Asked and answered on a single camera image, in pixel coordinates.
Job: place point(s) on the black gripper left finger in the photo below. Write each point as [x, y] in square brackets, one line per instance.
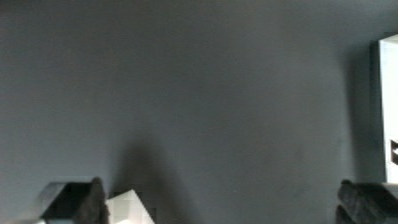
[77, 206]

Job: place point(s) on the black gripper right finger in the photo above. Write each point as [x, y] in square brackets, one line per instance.
[368, 203]

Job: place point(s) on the white leg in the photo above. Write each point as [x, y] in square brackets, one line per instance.
[129, 212]

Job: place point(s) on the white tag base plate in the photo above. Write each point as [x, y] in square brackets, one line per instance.
[390, 104]

